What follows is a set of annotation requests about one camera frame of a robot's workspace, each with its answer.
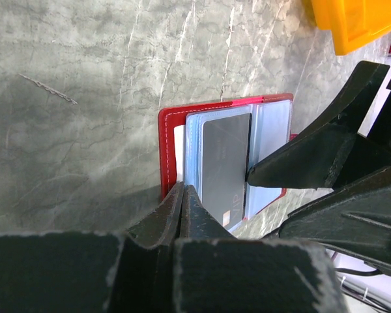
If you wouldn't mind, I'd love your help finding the yellow plastic bin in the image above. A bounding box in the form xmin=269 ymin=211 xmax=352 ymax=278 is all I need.
xmin=302 ymin=0 xmax=391 ymax=56

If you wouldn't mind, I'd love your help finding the black VIP card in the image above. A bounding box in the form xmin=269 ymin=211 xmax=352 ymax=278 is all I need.
xmin=201 ymin=113 xmax=251 ymax=230

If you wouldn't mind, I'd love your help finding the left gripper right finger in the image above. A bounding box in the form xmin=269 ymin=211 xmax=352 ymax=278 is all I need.
xmin=174 ymin=186 xmax=345 ymax=312

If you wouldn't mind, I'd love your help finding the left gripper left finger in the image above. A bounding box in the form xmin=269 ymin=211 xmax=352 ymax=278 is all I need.
xmin=0 ymin=183 xmax=184 ymax=312

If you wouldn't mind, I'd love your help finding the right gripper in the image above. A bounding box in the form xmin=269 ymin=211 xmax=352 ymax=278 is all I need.
xmin=247 ymin=61 xmax=391 ymax=276

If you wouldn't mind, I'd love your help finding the red leather card holder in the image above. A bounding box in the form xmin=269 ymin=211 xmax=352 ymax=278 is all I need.
xmin=158 ymin=93 xmax=293 ymax=231

